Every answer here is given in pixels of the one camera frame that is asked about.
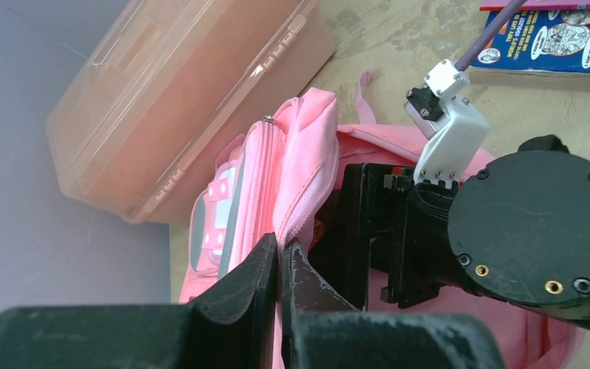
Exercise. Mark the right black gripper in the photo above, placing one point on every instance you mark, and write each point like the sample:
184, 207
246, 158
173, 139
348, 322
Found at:
380, 220

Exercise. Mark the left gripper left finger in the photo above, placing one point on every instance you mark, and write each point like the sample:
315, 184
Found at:
230, 325

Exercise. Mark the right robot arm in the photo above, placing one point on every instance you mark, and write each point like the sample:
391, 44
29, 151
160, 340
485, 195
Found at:
517, 231

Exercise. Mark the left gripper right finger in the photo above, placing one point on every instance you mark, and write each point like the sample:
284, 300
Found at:
311, 314

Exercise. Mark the blue comic book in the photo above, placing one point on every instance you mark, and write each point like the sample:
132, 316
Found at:
538, 49

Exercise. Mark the magenta thin book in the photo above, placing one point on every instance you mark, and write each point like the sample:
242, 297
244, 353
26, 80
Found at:
536, 5

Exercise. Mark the pink student backpack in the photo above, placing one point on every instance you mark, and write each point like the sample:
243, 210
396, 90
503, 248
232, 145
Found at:
276, 177

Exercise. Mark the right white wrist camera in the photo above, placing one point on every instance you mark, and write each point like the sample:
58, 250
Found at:
453, 127

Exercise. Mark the orange translucent plastic box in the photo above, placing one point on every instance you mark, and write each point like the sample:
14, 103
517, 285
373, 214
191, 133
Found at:
138, 131

